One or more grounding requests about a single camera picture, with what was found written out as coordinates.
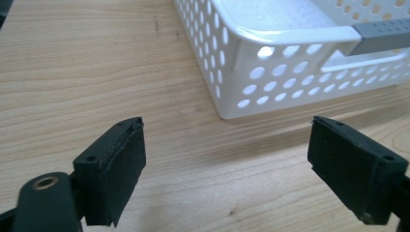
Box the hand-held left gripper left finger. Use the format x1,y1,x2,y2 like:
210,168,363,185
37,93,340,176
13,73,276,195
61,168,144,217
73,116,147,228

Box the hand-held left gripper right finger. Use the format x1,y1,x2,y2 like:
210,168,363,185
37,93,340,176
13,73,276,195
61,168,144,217
307,115,410,226

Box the white perforated plastic basket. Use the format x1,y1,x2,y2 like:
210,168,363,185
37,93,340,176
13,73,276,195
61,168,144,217
172,0,410,121

